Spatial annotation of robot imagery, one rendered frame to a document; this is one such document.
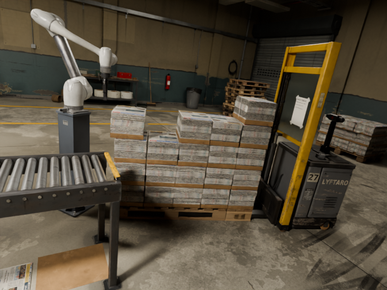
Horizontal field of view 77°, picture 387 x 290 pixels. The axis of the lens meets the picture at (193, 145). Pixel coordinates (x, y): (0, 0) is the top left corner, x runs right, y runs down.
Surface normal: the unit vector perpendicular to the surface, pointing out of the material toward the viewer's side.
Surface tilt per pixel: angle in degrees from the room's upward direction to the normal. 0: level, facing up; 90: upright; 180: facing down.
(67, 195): 90
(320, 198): 90
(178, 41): 90
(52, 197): 90
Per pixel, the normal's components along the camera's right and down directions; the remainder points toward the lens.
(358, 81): -0.88, 0.04
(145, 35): 0.47, 0.33
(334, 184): 0.15, 0.32
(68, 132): -0.40, 0.23
